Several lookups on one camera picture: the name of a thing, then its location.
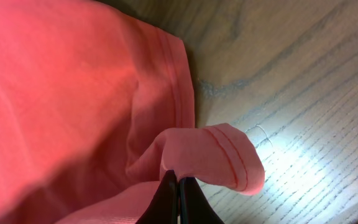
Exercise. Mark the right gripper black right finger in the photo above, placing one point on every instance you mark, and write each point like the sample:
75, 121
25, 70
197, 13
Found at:
194, 207

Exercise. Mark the coral red t-shirt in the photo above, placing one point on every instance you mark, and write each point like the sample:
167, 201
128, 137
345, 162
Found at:
95, 107

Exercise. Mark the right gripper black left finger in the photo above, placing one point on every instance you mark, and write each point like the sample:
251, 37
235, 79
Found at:
163, 208

